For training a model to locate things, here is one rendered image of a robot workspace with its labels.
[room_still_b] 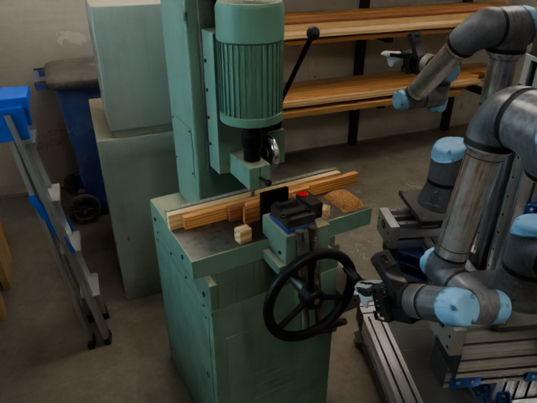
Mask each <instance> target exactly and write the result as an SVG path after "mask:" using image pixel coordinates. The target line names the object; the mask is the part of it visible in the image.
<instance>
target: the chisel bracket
mask: <svg viewBox="0 0 537 403"><path fill-rule="evenodd" d="M229 162H230V173H231V174H232V175H233V176H234V177H236V178H237V179H238V180H239V181H240V182H241V183H242V184H243V185H244V186H246V187H247V188H248V189H249V190H254V189H258V188H261V187H265V186H266V184H265V182H263V181H262V180H260V179H259V177H260V176H262V177H263V178H265V179H267V180H268V179H269V180H270V164H269V163H268V162H266V161H265V160H264V159H263V158H262V157H261V159H260V161H258V162H247V161H245V160H244V153H243V150H237V151H233V152H230V153H229Z"/></svg>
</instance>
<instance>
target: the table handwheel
mask: <svg viewBox="0 0 537 403"><path fill-rule="evenodd" d="M321 259H333V260H337V261H338V262H340V263H341V264H342V265H343V266H345V265H346V266H348V267H350V268H351V269H353V270H355V271H356V267H355V265H354V263H353V261H352V259H351V258H350V257H349V256H348V255H347V254H346V253H344V252H343V251H341V250H338V249H333V248H321V249H315V250H311V251H309V252H307V253H304V254H302V255H300V256H299V257H297V258H296V259H294V260H293V261H291V262H290V263H289V264H287V265H286V266H285V267H284V268H283V269H282V270H281V271H280V272H279V274H278V275H277V276H276V278H275V279H274V281H273V282H272V284H271V285H270V287H269V289H268V292H267V293H266V296H265V301H264V305H263V318H264V322H265V326H266V328H267V329H268V331H269V332H270V333H271V334H272V335H273V336H274V337H276V338H278V339H280V340H282V341H303V340H306V339H309V338H311V337H315V336H316V335H318V334H319V333H322V332H323V331H325V330H326V329H327V328H328V327H329V326H331V325H332V324H333V323H334V322H335V321H336V320H337V319H338V318H339V317H340V316H341V315H342V313H343V312H344V311H345V310H346V308H347V307H348V305H349V303H350V301H351V300H352V296H353V294H354V292H355V285H356V282H353V281H352V280H351V279H350V278H349V277H348V276H347V275H346V276H347V281H346V286H345V288H344V292H343V294H342V295H337V294H326V293H324V292H323V291H322V290H321V289H320V288H319V287H318V286H317V285H316V284H315V283H314V271H313V262H314V261H318V260H321ZM304 266H307V268H308V281H306V280H305V279H303V278H301V277H299V276H298V272H297V271H298V270H299V269H301V268H303V267H304ZM287 281H289V282H290V283H291V284H292V285H293V286H294V288H295V289H296V290H297V291H298V292H299V293H298V297H299V299H300V301H301V303H300V304H299V305H298V306H297V307H296V308H295V309H294V310H293V311H292V312H291V313H290V314H289V315H288V316H287V317H286V318H285V319H284V320H283V321H282V322H281V323H280V324H279V325H278V324H277V323H276V321H275V318H274V305H275V302H276V299H277V296H278V294H279V292H280V291H281V289H282V288H283V286H284V284H285V283H286V282H287ZM324 300H333V301H338V303H337V304H336V306H335V307H334V309H333V310H332V311H331V312H330V313H329V314H328V315H327V316H326V317H325V318H323V319H322V320H321V321H319V322H318V323H316V324H315V325H313V326H311V327H308V328H307V329H302V330H298V331H288V330H284V329H283V328H284V327H285V326H286V325H287V324H288V323H289V322H290V321H291V320H292V319H293V318H294V317H295V316H296V315H297V314H298V313H299V312H300V311H301V310H302V309H304V308H305V307H307V308H308V309H317V308H319V307H320V306H321V305H322V304H323V302H324Z"/></svg>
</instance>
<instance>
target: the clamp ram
mask: <svg viewBox="0 0 537 403"><path fill-rule="evenodd" d="M286 201H288V187H287V186H283V187H280V188H276V189H273V190H267V191H264V192H260V219H261V220H262V221H263V214H267V213H271V205H274V204H277V203H281V202H286Z"/></svg>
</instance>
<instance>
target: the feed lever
mask: <svg viewBox="0 0 537 403"><path fill-rule="evenodd" d="M306 34H307V37H308V39H307V41H306V43H305V45H304V48H303V50H302V51H301V53H300V57H299V58H298V60H297V62H296V65H295V66H294V69H293V71H292V73H291V75H290V77H289V79H288V82H287V84H286V86H285V88H284V90H283V101H284V99H285V97H286V95H287V93H288V90H289V88H290V86H291V85H292V82H293V80H294V78H295V77H296V74H297V71H298V70H299V68H300V65H301V63H302V62H303V60H304V57H305V55H306V54H307V52H308V48H309V47H310V45H311V43H312V40H316V39H318V38H319V36H320V30H319V28H318V27H316V26H310V27H309V28H308V29H307V33H306ZM281 126H282V121H281V122H279V123H277V124H276V125H274V126H268V127H264V128H261V129H263V130H264V131H265V132H269V131H274V130H279V129H280V128H281Z"/></svg>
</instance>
